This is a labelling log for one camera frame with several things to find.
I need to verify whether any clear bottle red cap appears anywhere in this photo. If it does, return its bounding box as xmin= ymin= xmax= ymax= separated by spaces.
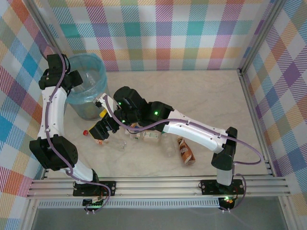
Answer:
xmin=83 ymin=130 xmax=127 ymax=152

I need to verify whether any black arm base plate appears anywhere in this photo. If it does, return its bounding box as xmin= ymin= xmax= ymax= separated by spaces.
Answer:
xmin=72 ymin=181 xmax=117 ymax=197
xmin=200 ymin=179 xmax=246 ymax=196

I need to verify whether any small bottle green label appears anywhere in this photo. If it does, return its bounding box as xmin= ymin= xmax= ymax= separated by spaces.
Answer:
xmin=130 ymin=129 xmax=142 ymax=141

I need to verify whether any brown plastic bottle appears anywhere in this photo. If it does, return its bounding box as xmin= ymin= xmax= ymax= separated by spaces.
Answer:
xmin=177 ymin=136 xmax=196 ymax=167

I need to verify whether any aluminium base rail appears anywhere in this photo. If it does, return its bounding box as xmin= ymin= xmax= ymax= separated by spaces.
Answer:
xmin=25 ymin=176 xmax=291 ymax=199

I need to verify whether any colourful plaid cloth backdrop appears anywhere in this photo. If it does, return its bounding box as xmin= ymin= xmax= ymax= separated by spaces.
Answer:
xmin=33 ymin=0 xmax=281 ymax=72
xmin=242 ymin=0 xmax=307 ymax=230
xmin=0 ymin=0 xmax=71 ymax=230

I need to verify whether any aluminium frame post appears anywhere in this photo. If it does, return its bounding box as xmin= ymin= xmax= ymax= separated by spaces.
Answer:
xmin=28 ymin=0 xmax=57 ymax=52
xmin=238 ymin=0 xmax=287 ymax=75

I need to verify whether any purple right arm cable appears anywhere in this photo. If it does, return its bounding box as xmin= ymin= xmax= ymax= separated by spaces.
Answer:
xmin=105 ymin=99 xmax=263 ymax=214

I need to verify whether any white labelled plastic bottle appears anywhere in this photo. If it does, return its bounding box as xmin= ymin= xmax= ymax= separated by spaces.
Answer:
xmin=142 ymin=131 xmax=161 ymax=144

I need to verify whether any controller board green light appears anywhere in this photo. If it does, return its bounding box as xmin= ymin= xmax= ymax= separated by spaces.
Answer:
xmin=217 ymin=196 xmax=235 ymax=208
xmin=83 ymin=198 xmax=106 ymax=209

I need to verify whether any mesh waste bin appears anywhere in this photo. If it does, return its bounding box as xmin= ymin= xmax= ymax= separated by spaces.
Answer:
xmin=65 ymin=53 xmax=110 ymax=121

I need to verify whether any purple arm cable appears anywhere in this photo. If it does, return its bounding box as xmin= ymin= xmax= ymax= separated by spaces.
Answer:
xmin=105 ymin=99 xmax=263 ymax=214
xmin=39 ymin=45 xmax=113 ymax=214

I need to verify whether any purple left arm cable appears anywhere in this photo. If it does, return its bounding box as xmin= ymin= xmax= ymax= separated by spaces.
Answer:
xmin=39 ymin=45 xmax=113 ymax=214

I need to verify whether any aluminium table edge rail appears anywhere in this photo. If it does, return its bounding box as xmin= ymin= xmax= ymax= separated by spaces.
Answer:
xmin=238 ymin=69 xmax=279 ymax=179

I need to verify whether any clear plastic bottle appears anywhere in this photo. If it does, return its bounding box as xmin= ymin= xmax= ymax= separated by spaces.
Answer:
xmin=160 ymin=132 xmax=175 ymax=158
xmin=83 ymin=71 xmax=103 ymax=96

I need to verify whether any slotted grey cable duct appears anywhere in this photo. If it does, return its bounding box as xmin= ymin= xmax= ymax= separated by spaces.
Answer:
xmin=38 ymin=200 xmax=221 ymax=208

